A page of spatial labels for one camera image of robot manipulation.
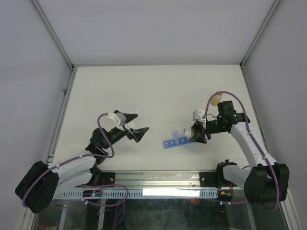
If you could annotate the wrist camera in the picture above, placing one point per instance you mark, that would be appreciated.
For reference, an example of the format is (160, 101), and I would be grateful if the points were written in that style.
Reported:
(199, 116)
(118, 119)

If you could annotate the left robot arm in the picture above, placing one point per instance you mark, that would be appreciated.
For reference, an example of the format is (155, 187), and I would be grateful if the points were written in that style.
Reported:
(36, 195)

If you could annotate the aluminium mounting rail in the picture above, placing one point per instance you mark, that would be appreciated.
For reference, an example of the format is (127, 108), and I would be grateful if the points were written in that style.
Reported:
(131, 180)

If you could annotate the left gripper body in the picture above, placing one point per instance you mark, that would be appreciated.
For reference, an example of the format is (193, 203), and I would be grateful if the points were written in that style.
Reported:
(116, 135)

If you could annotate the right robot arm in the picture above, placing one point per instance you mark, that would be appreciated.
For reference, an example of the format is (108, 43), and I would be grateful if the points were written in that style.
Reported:
(266, 180)

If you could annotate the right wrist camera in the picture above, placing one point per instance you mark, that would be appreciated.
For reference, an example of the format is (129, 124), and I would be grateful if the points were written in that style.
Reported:
(199, 116)

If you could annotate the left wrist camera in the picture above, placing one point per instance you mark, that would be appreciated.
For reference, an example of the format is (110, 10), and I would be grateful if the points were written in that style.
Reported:
(118, 119)

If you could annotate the amber glass pill jar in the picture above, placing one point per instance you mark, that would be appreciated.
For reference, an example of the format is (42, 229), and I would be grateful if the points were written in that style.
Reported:
(216, 99)

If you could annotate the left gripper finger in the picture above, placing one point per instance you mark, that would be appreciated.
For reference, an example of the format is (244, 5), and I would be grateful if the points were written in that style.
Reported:
(129, 117)
(137, 134)

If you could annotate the blue weekly pill organizer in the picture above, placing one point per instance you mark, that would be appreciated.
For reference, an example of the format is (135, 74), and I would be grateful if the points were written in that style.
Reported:
(178, 139)

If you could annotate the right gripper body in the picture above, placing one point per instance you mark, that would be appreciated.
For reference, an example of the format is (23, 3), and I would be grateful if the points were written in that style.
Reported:
(209, 128)

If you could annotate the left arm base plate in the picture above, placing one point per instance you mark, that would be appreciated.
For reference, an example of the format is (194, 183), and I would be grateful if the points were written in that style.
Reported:
(100, 179)

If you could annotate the white pill bottle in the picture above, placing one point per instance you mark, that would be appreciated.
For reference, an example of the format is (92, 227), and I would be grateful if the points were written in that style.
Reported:
(188, 133)

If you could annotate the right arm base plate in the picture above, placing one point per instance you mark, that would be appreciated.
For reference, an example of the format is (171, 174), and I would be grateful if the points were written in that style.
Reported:
(217, 179)

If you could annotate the slotted grey cable duct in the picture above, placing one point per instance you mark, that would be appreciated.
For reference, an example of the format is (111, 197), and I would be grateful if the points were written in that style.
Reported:
(147, 193)

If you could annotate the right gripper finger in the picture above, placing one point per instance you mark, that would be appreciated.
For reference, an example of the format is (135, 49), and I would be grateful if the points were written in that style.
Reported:
(199, 138)
(197, 128)

